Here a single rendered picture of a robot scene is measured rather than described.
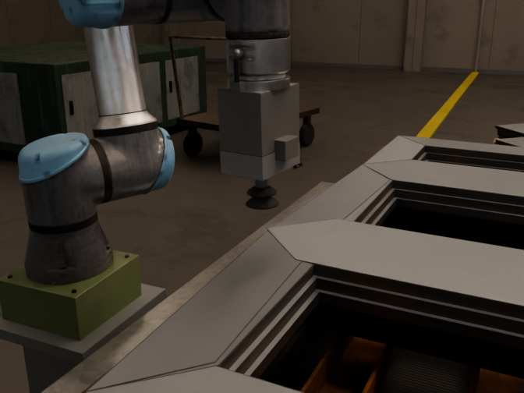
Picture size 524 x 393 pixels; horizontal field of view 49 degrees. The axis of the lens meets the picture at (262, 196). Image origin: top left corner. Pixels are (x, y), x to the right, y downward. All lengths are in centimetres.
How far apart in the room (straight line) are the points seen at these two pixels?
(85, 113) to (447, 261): 401
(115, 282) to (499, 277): 63
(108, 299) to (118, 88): 37
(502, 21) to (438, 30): 108
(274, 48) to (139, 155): 44
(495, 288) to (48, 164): 69
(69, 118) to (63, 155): 356
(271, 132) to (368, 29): 1099
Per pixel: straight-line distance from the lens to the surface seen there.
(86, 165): 100
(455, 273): 82
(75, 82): 456
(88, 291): 100
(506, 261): 88
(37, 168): 99
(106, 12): 68
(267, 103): 66
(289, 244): 86
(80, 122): 462
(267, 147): 67
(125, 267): 107
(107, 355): 97
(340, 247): 86
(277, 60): 66
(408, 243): 89
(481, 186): 121
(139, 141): 103
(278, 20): 66
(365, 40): 1166
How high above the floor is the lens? 121
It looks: 19 degrees down
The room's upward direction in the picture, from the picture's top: straight up
